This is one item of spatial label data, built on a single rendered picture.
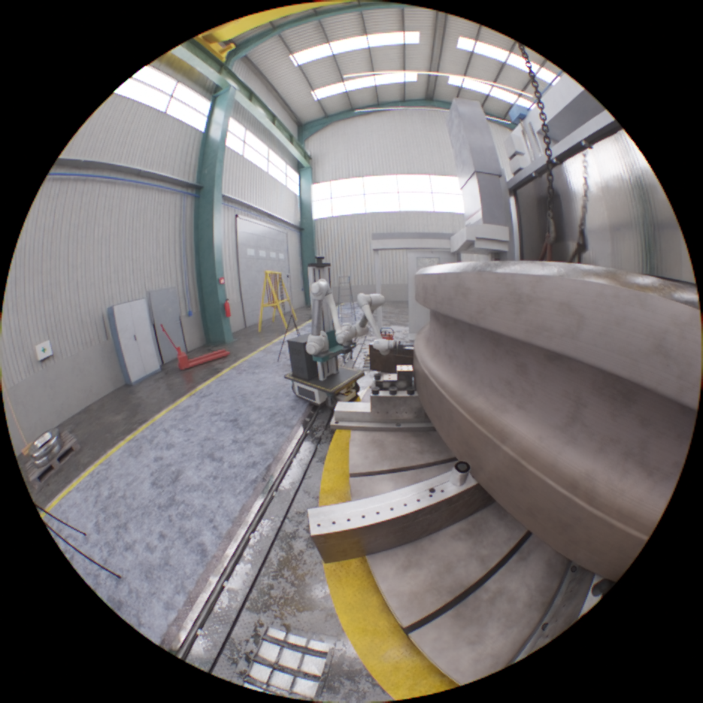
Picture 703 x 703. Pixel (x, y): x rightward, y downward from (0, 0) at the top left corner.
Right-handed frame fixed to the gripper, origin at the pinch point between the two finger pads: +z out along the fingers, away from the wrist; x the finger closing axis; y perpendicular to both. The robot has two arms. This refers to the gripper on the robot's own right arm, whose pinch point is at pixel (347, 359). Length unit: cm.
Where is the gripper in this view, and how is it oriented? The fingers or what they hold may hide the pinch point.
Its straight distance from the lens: 252.2
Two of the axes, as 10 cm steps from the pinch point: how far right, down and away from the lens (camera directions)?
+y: -8.0, -1.3, 5.8
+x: -5.9, 2.8, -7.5
